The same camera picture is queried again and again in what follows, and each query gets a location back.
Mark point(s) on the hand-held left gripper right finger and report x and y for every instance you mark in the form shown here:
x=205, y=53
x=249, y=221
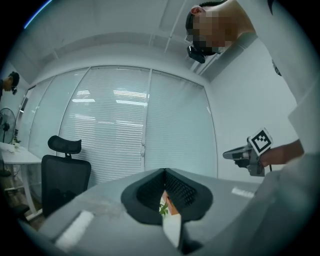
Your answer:
x=220, y=205

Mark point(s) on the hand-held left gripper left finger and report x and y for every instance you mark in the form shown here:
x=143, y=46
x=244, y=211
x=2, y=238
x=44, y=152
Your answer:
x=105, y=200

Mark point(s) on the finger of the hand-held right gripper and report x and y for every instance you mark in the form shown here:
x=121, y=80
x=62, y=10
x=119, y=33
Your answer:
x=237, y=153

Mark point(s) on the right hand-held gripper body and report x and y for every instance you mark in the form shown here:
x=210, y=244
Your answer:
x=261, y=142

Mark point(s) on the person's right forearm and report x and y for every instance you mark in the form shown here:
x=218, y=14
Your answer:
x=282, y=153

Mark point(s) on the black office chair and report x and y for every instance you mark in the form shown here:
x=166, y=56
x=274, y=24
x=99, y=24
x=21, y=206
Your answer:
x=63, y=175

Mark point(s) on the white table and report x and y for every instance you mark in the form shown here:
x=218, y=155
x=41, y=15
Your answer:
x=172, y=231

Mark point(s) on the white flower plant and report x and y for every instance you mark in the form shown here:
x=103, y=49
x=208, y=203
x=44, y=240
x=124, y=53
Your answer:
x=163, y=208

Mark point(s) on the person's white shirt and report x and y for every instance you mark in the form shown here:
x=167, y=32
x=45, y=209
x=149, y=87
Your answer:
x=295, y=62

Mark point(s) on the white side desk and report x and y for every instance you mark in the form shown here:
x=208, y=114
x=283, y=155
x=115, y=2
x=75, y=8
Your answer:
x=17, y=156

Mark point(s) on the black standing fan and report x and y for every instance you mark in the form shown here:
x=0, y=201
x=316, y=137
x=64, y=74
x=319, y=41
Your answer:
x=6, y=125

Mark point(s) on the person's head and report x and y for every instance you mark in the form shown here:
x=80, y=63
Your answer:
x=240, y=20

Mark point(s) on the grey partition post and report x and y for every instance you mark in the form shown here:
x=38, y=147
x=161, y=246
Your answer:
x=147, y=100

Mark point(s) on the black head-worn camera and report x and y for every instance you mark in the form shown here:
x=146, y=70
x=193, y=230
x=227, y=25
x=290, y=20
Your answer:
x=196, y=54

